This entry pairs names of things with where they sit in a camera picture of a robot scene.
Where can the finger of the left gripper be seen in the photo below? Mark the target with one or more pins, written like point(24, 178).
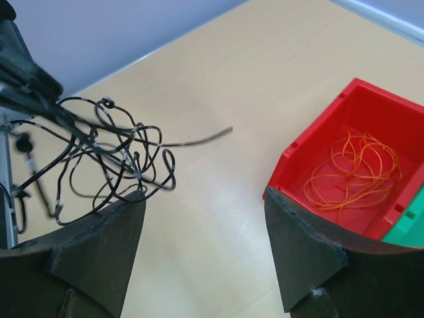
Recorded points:
point(25, 86)

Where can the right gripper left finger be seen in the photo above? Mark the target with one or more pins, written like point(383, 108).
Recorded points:
point(80, 270)

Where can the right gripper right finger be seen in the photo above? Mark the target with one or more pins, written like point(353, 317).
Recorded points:
point(324, 270)

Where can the green plastic bin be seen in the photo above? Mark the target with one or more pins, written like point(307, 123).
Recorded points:
point(408, 231)

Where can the red plastic bin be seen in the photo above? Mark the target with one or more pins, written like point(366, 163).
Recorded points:
point(360, 163)

